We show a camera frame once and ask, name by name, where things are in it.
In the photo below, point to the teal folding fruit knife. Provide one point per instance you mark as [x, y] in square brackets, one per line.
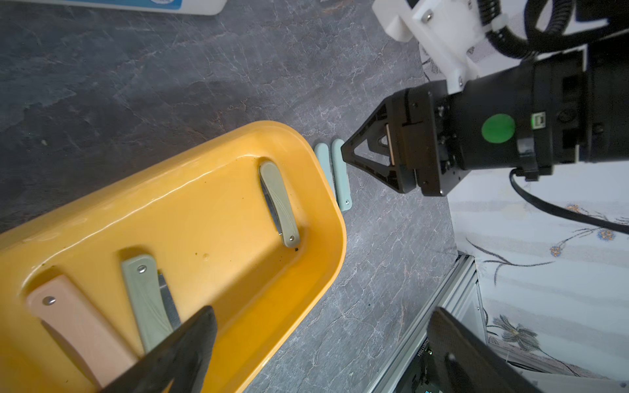
[341, 178]
[323, 152]

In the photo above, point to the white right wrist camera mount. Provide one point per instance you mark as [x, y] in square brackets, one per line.
[445, 29]

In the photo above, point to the grey green folding fruit knife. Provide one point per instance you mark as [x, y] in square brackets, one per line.
[152, 303]

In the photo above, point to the blue lidded white storage box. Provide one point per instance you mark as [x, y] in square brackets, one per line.
[185, 7]

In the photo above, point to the yellow plastic storage tray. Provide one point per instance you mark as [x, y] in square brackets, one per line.
[203, 217]

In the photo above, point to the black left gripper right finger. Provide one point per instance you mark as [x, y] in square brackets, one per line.
[465, 364]

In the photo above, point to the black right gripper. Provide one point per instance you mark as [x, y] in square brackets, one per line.
[529, 118]

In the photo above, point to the pink folding fruit knife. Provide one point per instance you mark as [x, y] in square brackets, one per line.
[82, 332]

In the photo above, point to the olive green folding fruit knife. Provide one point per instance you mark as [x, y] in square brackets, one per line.
[278, 202]

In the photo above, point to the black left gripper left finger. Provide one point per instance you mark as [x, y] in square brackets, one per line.
[179, 363]

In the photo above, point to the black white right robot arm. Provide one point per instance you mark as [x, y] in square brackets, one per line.
[599, 29]

